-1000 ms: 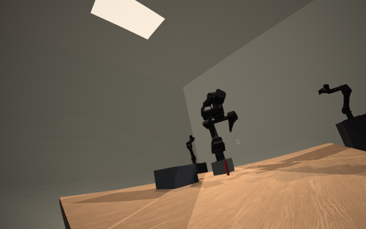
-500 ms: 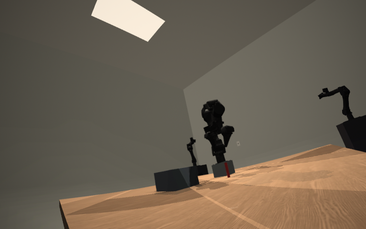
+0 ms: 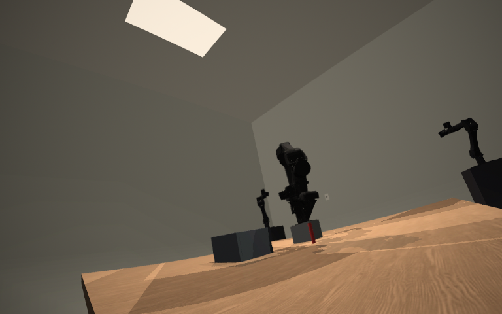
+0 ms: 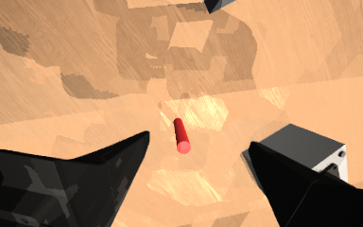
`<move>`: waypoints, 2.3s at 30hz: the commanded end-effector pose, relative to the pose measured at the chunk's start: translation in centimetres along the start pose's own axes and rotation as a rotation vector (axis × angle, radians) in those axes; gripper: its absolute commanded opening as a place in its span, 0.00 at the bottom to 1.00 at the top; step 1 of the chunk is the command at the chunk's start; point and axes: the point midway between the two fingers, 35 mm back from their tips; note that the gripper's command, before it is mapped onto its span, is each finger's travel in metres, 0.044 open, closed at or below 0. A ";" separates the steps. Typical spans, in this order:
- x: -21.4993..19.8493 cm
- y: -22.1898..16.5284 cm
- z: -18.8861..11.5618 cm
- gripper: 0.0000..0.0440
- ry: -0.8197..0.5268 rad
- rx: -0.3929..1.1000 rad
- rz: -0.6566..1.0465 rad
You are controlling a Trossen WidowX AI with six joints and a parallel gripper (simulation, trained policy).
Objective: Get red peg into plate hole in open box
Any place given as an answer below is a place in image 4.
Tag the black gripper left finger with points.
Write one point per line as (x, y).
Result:
(90, 188)

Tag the red peg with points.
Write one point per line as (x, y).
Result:
(183, 145)

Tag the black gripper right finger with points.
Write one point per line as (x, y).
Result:
(302, 197)

